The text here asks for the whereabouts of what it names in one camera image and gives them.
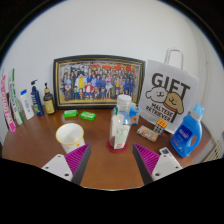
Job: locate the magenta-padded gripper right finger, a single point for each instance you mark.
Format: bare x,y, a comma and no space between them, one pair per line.
147,160

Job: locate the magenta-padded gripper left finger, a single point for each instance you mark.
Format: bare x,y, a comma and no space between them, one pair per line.
76,160

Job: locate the clear plastic water bottle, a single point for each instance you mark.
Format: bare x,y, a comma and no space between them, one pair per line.
120,130

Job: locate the white mug with yellow rim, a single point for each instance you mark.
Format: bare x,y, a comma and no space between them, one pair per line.
70,135

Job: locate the floral patterned small pouch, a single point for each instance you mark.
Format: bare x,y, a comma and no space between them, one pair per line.
147,133

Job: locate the puzzle cube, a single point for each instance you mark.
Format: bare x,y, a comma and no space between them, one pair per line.
160,127

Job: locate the blue tissue pack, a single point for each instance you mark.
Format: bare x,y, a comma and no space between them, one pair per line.
134,116

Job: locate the green soap bar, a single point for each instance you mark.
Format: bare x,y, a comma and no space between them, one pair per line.
70,113
87,115

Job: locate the blue detergent bottle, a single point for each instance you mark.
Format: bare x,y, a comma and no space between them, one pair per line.
186,135

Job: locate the brown pump bottle yellow label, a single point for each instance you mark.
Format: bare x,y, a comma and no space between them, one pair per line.
49,105

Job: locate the white radiator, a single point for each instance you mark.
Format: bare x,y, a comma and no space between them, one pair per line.
214,152

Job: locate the dark blue pump bottle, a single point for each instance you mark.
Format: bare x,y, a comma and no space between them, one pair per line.
36,103

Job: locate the white paper gift bag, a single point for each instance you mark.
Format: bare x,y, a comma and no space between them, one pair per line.
166,90

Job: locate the white tube with blue cap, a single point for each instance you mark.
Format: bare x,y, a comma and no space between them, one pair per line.
26,106

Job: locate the framed group photo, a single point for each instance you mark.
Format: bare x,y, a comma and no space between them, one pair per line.
96,83

